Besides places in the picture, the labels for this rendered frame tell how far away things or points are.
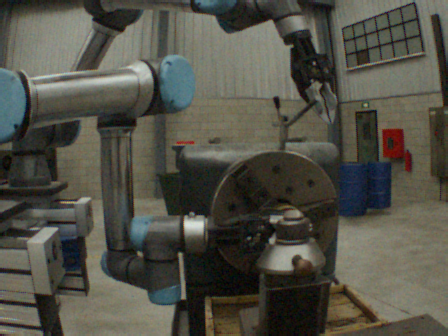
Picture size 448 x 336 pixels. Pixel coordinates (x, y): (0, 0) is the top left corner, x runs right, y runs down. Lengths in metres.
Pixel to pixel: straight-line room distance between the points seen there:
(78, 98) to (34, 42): 10.96
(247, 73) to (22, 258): 11.48
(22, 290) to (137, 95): 0.42
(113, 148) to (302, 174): 0.44
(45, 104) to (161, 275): 0.43
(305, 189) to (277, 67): 11.33
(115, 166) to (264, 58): 11.40
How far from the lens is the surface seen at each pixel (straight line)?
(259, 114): 11.90
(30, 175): 1.17
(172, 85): 0.82
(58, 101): 0.68
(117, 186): 0.95
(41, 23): 11.76
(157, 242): 0.87
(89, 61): 1.23
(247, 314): 0.62
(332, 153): 1.27
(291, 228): 0.47
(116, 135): 0.94
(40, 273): 0.68
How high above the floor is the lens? 1.26
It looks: 3 degrees down
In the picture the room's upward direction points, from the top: 1 degrees counter-clockwise
